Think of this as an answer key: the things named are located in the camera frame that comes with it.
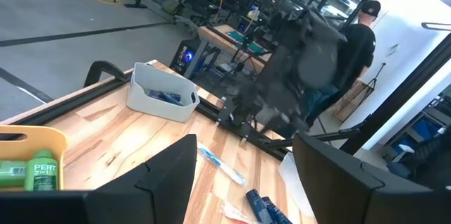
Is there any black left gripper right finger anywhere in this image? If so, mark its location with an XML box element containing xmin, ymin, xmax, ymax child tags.
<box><xmin>292</xmin><ymin>132</ymin><xmax>451</xmax><ymax>224</ymax></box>

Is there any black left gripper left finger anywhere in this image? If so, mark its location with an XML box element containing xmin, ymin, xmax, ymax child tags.
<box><xmin>0</xmin><ymin>133</ymin><xmax>199</xmax><ymax>224</ymax></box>

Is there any red toothbrush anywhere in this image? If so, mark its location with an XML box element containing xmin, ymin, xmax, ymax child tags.
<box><xmin>220</xmin><ymin>199</ymin><xmax>260</xmax><ymax>224</ymax></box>

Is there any green Pert shampoo bottle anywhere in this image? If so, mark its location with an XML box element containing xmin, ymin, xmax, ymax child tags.
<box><xmin>0</xmin><ymin>160</ymin><xmax>27</xmax><ymax>188</ymax></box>
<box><xmin>23</xmin><ymin>149</ymin><xmax>59</xmax><ymax>192</ymax></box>

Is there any white plastic sheet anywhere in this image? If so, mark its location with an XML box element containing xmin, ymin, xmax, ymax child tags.
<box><xmin>277</xmin><ymin>151</ymin><xmax>317</xmax><ymax>218</ymax></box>

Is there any dark blue shave butter tube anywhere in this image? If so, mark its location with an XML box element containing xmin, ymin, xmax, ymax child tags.
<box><xmin>245</xmin><ymin>188</ymin><xmax>274</xmax><ymax>224</ymax></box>
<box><xmin>261</xmin><ymin>196</ymin><xmax>293</xmax><ymax>224</ymax></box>

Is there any white plastic bin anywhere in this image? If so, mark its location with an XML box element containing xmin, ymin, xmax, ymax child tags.
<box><xmin>125</xmin><ymin>61</ymin><xmax>201</xmax><ymax>124</ymax></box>

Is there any yellow plastic bin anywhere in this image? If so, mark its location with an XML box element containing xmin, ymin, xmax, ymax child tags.
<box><xmin>0</xmin><ymin>124</ymin><xmax>69</xmax><ymax>192</ymax></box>

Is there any black tripod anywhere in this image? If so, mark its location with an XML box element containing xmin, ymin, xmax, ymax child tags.
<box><xmin>358</xmin><ymin>62</ymin><xmax>387</xmax><ymax>95</ymax></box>

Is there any black computer tower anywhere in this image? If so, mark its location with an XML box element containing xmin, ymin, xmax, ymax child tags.
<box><xmin>168</xmin><ymin>38</ymin><xmax>202</xmax><ymax>77</ymax></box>

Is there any person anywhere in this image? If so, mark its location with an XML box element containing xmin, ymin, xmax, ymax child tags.
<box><xmin>302</xmin><ymin>0</ymin><xmax>382</xmax><ymax>127</ymax></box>

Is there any wooden background table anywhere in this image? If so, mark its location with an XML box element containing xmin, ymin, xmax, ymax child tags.
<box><xmin>196</xmin><ymin>23</ymin><xmax>274</xmax><ymax>74</ymax></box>

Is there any black frame post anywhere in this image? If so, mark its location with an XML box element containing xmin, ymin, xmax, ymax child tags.
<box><xmin>338</xmin><ymin>33</ymin><xmax>451</xmax><ymax>156</ymax></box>

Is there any black table frame rail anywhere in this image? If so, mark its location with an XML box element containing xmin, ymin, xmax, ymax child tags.
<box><xmin>6</xmin><ymin>72</ymin><xmax>295</xmax><ymax>160</ymax></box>

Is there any black curved bracket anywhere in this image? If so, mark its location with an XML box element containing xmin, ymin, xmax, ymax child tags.
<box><xmin>82</xmin><ymin>60</ymin><xmax>128</xmax><ymax>89</ymax></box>

